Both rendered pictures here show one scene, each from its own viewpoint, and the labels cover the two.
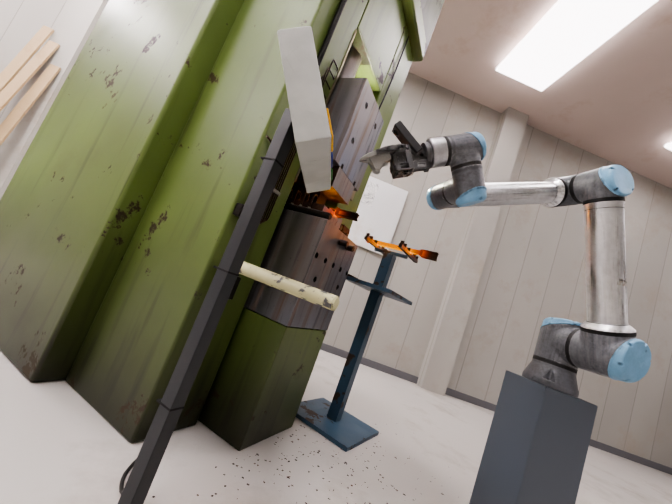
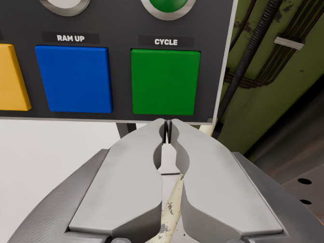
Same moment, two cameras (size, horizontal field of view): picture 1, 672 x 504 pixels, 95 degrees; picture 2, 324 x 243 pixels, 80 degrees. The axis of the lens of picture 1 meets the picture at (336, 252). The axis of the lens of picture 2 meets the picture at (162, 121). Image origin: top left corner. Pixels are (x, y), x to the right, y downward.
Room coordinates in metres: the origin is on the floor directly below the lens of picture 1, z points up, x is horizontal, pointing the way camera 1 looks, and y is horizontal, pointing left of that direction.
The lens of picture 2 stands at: (0.89, -0.04, 1.17)
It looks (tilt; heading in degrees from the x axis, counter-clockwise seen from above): 57 degrees down; 86
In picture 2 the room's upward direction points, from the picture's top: 4 degrees clockwise
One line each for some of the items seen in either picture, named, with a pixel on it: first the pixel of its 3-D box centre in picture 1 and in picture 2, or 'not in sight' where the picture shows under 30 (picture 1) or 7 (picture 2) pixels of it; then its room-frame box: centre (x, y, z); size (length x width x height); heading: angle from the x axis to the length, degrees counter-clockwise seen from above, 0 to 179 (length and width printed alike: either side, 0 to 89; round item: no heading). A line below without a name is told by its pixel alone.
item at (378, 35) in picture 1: (349, 28); not in sight; (1.55, 0.37, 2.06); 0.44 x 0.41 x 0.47; 63
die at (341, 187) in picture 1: (306, 179); not in sight; (1.44, 0.26, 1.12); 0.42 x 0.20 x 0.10; 63
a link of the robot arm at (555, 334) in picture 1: (562, 341); not in sight; (1.24, -0.99, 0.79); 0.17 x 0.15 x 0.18; 14
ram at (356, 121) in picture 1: (327, 140); not in sight; (1.48, 0.24, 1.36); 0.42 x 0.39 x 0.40; 63
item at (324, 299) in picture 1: (277, 281); (189, 169); (1.00, 0.14, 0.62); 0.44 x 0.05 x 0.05; 63
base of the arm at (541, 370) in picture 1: (551, 374); not in sight; (1.25, -0.99, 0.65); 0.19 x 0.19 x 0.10
